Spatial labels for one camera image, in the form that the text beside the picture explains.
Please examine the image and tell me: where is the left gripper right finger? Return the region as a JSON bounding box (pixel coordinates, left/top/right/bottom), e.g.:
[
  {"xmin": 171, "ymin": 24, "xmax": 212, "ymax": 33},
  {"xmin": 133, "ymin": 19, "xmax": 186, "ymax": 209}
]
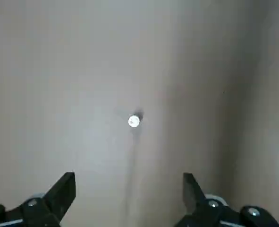
[{"xmin": 176, "ymin": 172, "xmax": 279, "ymax": 227}]

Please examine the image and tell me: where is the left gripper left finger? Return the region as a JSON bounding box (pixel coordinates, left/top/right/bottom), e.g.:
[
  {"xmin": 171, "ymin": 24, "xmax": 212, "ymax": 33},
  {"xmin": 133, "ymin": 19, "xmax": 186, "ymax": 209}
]
[{"xmin": 0, "ymin": 172, "xmax": 76, "ymax": 227}]

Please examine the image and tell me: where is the white vitamin bottle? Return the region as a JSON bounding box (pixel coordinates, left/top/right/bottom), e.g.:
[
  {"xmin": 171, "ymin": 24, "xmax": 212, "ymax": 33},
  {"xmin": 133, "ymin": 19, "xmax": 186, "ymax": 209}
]
[{"xmin": 127, "ymin": 113, "xmax": 142, "ymax": 128}]

